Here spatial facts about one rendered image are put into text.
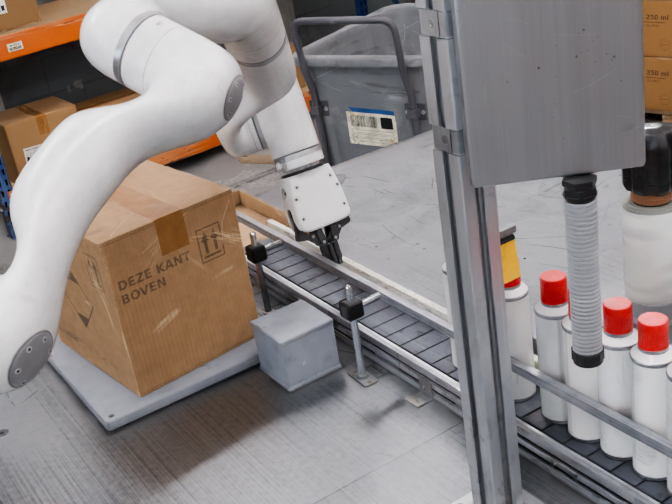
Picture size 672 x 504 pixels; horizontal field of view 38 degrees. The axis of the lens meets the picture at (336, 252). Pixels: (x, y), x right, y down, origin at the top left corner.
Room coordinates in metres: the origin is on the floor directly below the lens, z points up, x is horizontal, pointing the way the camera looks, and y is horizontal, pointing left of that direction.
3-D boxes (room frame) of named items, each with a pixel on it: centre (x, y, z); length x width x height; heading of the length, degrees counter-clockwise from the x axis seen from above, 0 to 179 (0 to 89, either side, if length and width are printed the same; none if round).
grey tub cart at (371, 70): (3.78, -0.40, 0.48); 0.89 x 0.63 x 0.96; 144
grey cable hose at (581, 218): (0.88, -0.24, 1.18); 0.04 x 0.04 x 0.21
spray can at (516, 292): (1.13, -0.21, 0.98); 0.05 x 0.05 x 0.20
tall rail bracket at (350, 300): (1.32, -0.03, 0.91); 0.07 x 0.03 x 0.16; 119
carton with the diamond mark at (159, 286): (1.51, 0.33, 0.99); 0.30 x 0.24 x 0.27; 36
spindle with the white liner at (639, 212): (1.27, -0.46, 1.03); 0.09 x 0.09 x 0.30
